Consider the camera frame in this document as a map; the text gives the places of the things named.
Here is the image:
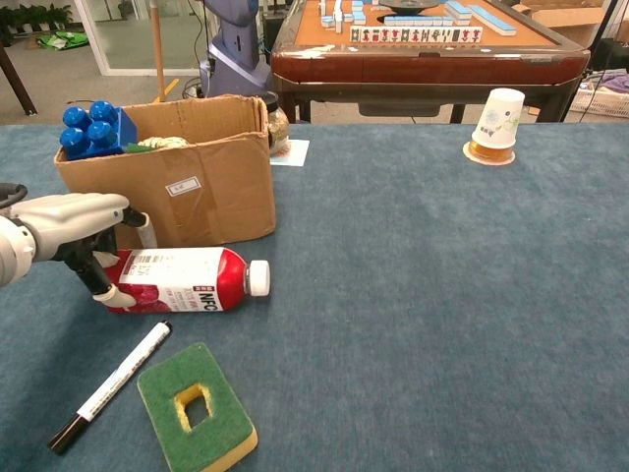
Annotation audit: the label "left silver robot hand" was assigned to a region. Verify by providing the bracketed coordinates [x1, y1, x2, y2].
[9, 192, 158, 309]

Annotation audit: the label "blue toy brick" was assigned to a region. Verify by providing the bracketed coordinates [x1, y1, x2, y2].
[59, 99, 139, 162]

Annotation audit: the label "red white plastic bottle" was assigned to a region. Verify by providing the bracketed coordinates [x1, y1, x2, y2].
[100, 246, 272, 315]

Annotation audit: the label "black and white marker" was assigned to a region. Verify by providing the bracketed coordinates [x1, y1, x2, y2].
[47, 320, 173, 455]

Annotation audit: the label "green yellow sponge with hole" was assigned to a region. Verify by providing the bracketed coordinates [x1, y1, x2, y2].
[137, 341, 259, 472]

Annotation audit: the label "brown cardboard box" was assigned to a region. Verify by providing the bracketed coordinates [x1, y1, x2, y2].
[53, 94, 278, 250]

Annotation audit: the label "large open cardboard carton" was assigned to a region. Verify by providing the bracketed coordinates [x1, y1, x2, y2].
[520, 0, 610, 48]

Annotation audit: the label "dark wooden leg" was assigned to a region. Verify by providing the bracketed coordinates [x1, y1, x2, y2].
[0, 41, 38, 117]

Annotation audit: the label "green bag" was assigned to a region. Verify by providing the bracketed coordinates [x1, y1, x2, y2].
[36, 29, 90, 51]

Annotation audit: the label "wooden pole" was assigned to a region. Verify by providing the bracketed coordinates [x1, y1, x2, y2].
[149, 0, 167, 103]

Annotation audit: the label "potted green plants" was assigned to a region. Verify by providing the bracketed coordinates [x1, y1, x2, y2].
[0, 3, 75, 35]

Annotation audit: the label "glass jar with black lid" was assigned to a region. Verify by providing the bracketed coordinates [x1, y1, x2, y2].
[264, 90, 291, 151]

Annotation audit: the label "white paper card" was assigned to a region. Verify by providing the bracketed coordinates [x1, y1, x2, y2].
[268, 139, 311, 168]

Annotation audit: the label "blue felt table cover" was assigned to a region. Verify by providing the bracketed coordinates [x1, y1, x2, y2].
[0, 122, 629, 472]

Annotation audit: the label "brown mahjong table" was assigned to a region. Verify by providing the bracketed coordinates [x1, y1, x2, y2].
[269, 0, 591, 124]

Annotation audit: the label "face-up mahjong tile row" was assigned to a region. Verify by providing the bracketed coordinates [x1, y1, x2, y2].
[349, 25, 484, 44]

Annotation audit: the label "blue backed mahjong tile row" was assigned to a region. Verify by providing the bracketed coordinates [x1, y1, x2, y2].
[469, 4, 517, 36]
[444, 0, 476, 21]
[382, 15, 456, 28]

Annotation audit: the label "black mahjong table centre dome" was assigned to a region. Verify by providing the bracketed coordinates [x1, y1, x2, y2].
[377, 0, 446, 15]

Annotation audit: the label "round beige coaster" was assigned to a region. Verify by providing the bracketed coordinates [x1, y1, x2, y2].
[462, 141, 516, 167]

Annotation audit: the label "white paper cup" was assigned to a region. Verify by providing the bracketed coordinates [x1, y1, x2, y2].
[471, 88, 527, 149]

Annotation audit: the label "white plastic basket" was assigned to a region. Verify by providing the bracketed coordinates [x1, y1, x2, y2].
[569, 83, 629, 119]

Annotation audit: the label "purple cloth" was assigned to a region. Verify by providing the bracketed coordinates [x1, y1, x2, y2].
[597, 68, 629, 92]

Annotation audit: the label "beige rope bundle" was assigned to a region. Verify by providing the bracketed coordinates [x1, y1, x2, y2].
[137, 136, 191, 151]

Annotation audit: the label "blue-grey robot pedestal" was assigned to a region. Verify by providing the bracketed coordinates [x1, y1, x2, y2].
[199, 0, 274, 99]

